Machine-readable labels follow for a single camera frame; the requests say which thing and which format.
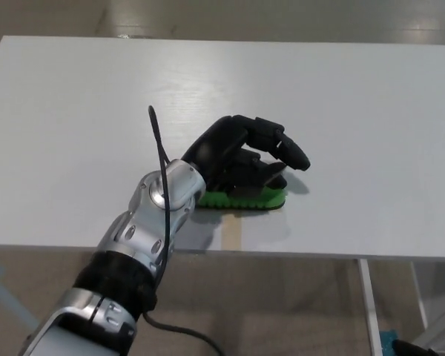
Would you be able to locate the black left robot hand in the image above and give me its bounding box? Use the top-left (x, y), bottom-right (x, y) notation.
top-left (180, 114), bottom-right (313, 197)

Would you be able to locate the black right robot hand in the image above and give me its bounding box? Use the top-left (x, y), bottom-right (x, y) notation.
top-left (392, 338), bottom-right (441, 356)

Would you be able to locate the green whiteboard eraser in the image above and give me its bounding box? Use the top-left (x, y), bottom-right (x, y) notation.
top-left (197, 185), bottom-right (288, 212)

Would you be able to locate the teal plastic object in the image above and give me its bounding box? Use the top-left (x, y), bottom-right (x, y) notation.
top-left (379, 329), bottom-right (400, 356)

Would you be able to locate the white metal table leg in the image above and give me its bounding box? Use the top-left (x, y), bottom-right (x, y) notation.
top-left (409, 261), bottom-right (429, 332)
top-left (357, 258), bottom-right (381, 356)

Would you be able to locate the beige masking tape cross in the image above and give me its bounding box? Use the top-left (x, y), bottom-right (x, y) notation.
top-left (222, 216), bottom-right (243, 253)

